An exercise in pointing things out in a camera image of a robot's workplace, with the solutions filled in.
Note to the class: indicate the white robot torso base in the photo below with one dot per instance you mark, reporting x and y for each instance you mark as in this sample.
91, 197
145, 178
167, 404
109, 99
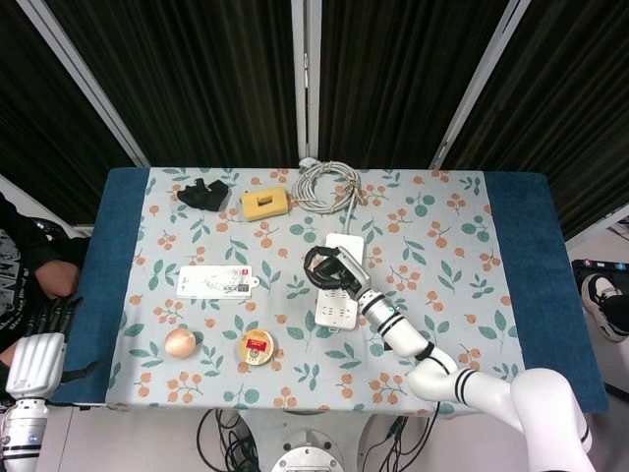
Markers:
305, 452

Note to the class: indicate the white and black sneaker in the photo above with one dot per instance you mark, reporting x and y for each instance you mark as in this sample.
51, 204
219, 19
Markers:
597, 290

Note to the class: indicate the round tin with red label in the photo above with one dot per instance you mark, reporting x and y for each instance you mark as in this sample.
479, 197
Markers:
255, 348

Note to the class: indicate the person in black shirt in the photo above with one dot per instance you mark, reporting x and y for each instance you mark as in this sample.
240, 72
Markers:
24, 246

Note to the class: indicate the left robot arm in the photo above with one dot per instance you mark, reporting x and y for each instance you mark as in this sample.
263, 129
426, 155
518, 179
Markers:
22, 432

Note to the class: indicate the black pleated curtain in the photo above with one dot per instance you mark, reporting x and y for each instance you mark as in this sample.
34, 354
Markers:
565, 98
393, 74
39, 123
196, 74

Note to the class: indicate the pink egg-shaped ball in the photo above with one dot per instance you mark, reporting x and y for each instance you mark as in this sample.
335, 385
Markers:
180, 342

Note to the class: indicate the white printed flat package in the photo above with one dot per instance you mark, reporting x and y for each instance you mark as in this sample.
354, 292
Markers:
211, 282

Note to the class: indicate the black device with coloured lights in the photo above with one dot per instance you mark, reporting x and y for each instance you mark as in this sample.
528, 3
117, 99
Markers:
597, 266

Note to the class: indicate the yellow sponge block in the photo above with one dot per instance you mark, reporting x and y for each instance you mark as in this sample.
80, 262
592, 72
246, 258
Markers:
253, 209

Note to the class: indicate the blue table cover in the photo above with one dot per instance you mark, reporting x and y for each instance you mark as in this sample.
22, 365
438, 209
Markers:
521, 221

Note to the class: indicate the white power strip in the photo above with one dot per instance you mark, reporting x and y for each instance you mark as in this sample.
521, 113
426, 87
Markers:
336, 310

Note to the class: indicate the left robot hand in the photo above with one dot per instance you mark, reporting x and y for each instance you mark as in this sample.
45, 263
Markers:
37, 366

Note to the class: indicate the white metal frame post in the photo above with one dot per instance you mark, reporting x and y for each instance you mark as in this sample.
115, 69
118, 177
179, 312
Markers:
303, 74
479, 83
83, 83

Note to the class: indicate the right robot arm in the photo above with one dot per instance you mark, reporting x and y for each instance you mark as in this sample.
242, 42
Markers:
403, 334

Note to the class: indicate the floral patterned tablecloth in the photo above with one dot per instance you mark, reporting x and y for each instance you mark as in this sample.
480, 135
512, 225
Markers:
442, 236

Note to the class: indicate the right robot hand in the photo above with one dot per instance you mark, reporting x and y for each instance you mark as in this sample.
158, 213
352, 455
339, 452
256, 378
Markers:
351, 273

